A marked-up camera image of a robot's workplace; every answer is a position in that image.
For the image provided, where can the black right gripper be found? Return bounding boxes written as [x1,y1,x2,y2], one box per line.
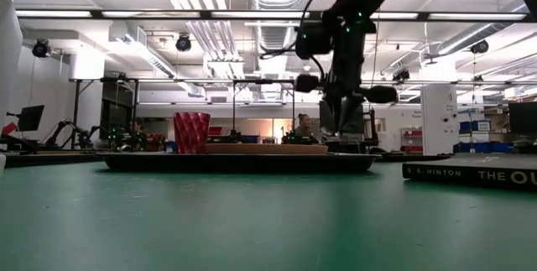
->
[295,21,398,136]

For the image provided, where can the tan round plate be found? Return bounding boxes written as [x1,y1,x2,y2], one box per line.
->
[204,143,329,156]

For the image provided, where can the red ribbed plastic cup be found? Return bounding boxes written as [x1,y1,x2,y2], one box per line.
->
[172,112,211,154]

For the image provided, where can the black plastic tray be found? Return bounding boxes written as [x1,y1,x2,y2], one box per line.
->
[100,152,381,175]

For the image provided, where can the person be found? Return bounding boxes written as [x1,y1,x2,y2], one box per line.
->
[293,112,314,138]
[128,117,147,151]

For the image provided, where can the red storage bins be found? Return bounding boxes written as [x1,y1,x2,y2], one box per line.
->
[399,127,425,155]

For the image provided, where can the white square pillar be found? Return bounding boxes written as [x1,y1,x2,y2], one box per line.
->
[420,84,460,157]

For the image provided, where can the blue storage bins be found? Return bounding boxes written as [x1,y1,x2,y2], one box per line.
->
[454,119,515,155]

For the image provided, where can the black paperback book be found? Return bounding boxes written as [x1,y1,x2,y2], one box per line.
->
[401,153,537,193]

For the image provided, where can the green table mat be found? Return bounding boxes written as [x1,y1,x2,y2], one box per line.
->
[0,160,537,271]

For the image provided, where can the black ceiling spotlight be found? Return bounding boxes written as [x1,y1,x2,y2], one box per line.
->
[32,39,52,60]
[470,39,490,55]
[175,33,193,53]

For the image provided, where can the black computer monitor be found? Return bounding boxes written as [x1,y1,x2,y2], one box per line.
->
[5,104,45,133]
[508,102,537,136]

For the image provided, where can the overhead light bar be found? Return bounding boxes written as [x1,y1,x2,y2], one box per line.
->
[14,8,537,23]

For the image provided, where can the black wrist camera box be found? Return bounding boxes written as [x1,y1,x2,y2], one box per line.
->
[295,22,333,60]

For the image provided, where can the black metal stand frame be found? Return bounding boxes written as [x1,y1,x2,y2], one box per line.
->
[231,78,297,143]
[68,76,140,151]

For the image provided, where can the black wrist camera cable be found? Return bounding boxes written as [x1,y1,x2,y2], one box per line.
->
[258,0,364,60]

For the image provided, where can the black metal table frame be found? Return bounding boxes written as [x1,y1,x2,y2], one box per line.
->
[0,149,454,169]

